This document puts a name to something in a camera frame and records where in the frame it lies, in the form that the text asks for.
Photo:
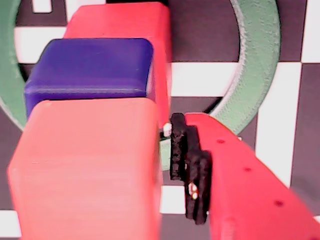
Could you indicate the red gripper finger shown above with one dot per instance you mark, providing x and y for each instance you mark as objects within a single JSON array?
[{"x": 250, "y": 200}]

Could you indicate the orange cube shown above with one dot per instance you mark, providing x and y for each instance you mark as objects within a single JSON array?
[{"x": 87, "y": 162}]

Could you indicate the blue cube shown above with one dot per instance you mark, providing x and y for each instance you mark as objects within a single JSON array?
[{"x": 87, "y": 67}]

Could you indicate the red cube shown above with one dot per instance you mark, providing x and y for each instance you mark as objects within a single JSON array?
[{"x": 120, "y": 20}]

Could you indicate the black white marker checkerboard mat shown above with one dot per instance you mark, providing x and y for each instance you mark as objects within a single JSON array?
[{"x": 200, "y": 80}]

